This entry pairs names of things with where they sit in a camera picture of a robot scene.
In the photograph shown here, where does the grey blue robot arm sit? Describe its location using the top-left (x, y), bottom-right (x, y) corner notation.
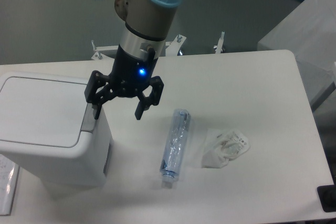
top-left (85, 0), bottom-right (182, 119)

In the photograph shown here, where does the black object at table edge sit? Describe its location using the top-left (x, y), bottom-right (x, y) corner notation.
top-left (317, 185), bottom-right (335, 212)

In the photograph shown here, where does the white covered side table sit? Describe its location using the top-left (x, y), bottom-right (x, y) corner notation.
top-left (257, 0), bottom-right (335, 107)

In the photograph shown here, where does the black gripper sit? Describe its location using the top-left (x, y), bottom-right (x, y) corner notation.
top-left (84, 45), bottom-right (164, 120)

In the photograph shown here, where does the laminated paper sheet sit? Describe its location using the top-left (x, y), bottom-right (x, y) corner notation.
top-left (1, 155), bottom-right (19, 216)

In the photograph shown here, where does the white mask in wrapper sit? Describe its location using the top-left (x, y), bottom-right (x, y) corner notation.
top-left (201, 129), bottom-right (250, 168)

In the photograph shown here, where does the crushed clear plastic bottle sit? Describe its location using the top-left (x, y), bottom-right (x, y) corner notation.
top-left (160, 109), bottom-right (191, 188)

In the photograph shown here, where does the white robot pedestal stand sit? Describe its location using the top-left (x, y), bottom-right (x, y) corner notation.
top-left (91, 31), bottom-right (226, 60)

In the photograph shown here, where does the white push-lid trash can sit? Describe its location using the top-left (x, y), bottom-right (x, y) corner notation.
top-left (1, 71), bottom-right (113, 186)

